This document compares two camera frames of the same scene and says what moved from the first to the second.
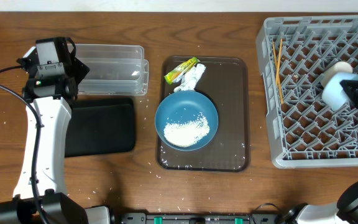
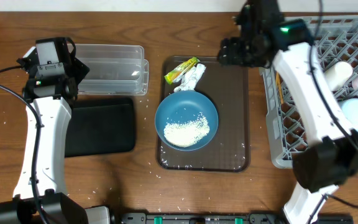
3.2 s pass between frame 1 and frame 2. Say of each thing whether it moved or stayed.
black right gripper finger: moved
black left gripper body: stayed
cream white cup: stayed
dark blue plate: stayed
